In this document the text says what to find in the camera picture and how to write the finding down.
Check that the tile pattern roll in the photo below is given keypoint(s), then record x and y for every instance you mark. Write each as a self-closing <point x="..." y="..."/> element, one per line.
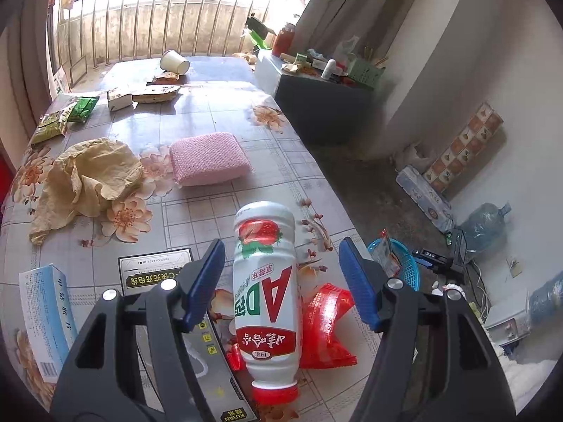
<point x="466" y="145"/>

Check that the window railing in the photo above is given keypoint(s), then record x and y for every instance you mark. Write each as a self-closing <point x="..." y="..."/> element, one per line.
<point x="154" y="30"/>

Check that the clear blue water jug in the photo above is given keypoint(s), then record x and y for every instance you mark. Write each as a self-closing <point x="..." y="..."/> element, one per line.
<point x="484" y="228"/>

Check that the yellow cloth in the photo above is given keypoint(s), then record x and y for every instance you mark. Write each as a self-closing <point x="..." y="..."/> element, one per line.
<point x="88" y="176"/>

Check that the small white bottle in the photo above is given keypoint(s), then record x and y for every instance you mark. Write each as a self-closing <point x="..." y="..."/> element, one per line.
<point x="328" y="70"/>

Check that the thin white plastic bag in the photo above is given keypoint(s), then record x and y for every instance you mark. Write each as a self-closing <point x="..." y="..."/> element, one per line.
<point x="347" y="50"/>

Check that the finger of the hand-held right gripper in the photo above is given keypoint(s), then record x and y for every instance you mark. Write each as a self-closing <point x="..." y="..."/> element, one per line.
<point x="429" y="258"/>

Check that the light green snack packet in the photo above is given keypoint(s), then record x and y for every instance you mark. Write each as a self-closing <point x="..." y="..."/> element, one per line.
<point x="50" y="126"/>

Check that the wrapped blue water jug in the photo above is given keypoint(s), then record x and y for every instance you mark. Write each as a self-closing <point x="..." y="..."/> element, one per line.
<point x="547" y="301"/>

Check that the flowered tablecloth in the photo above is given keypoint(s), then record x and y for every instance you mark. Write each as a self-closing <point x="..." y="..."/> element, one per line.
<point x="246" y="114"/>

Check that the small white carton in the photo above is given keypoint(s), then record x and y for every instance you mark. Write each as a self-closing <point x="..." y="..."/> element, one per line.
<point x="119" y="99"/>

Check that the red thermos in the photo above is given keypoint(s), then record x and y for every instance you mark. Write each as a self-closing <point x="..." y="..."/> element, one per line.
<point x="283" y="41"/>

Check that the green plastic organizer basket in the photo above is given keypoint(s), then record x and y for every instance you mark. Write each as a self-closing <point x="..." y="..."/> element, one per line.
<point x="365" y="74"/>

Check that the light blue carton box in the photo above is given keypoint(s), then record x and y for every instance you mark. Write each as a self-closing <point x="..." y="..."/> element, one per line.
<point x="48" y="316"/>

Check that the beige curtain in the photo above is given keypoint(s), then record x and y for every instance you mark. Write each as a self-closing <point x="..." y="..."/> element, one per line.
<point x="22" y="74"/>
<point x="347" y="4"/>

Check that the dark green snack packet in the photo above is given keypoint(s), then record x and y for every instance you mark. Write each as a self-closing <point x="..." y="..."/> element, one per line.
<point x="83" y="110"/>

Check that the red snack packet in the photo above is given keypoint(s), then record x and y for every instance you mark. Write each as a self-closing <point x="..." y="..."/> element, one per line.
<point x="325" y="329"/>

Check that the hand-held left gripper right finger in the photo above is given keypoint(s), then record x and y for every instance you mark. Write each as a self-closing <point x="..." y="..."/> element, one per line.
<point x="358" y="285"/>

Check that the white drink bottle red cap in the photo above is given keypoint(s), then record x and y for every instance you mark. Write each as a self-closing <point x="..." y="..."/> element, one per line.
<point x="264" y="307"/>

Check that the black silver charger box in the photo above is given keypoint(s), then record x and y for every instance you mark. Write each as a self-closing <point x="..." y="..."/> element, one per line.
<point x="154" y="272"/>

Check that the pink sponge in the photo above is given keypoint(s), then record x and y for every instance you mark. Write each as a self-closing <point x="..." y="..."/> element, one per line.
<point x="206" y="158"/>

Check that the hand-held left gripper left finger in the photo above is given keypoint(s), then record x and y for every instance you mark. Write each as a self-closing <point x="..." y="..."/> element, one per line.
<point x="204" y="285"/>

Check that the grey cabinet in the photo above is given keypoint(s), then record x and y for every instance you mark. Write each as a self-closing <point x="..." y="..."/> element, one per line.
<point x="321" y="110"/>

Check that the blue plastic basket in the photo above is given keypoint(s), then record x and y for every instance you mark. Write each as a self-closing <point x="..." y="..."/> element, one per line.
<point x="409" y="268"/>

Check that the white paper cup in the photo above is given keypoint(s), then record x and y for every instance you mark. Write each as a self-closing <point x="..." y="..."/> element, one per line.
<point x="175" y="61"/>

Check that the dark brown wrapper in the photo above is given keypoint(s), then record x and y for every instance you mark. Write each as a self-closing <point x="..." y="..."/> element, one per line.
<point x="166" y="78"/>

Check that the pack of tissue rolls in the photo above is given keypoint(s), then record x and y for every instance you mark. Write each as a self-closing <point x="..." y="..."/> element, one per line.
<point x="424" y="198"/>

